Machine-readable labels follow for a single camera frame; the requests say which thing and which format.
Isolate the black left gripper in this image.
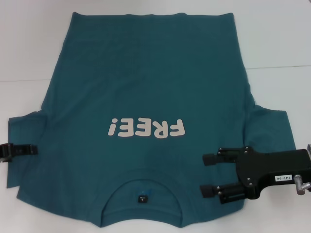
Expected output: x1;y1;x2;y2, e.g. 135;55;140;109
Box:
0;143;39;162

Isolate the blue shirt with FREE print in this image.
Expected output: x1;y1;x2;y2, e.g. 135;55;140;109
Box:
6;11;297;222

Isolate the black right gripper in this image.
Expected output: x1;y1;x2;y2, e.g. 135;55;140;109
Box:
199;145;310;204

